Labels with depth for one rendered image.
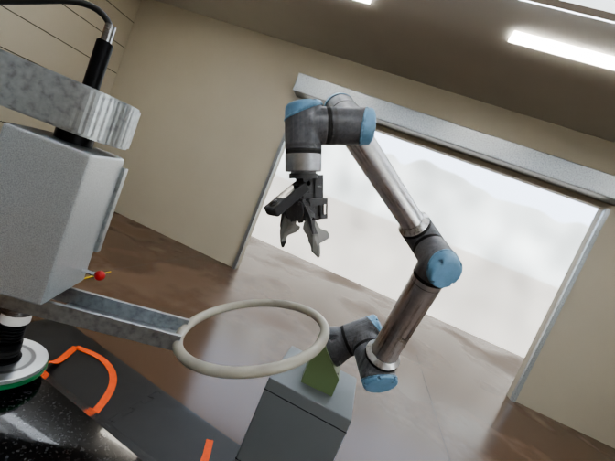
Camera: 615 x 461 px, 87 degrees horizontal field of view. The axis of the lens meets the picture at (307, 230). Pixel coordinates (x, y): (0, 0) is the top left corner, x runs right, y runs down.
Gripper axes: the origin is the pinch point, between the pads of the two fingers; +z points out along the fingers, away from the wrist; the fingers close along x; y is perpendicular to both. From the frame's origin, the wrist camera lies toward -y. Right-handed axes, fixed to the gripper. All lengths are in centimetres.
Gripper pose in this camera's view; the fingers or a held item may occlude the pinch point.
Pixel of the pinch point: (296, 252)
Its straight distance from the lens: 82.1
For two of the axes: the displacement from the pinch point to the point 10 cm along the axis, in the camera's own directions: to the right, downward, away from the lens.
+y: 7.8, -1.0, 6.2
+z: 0.0, 9.9, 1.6
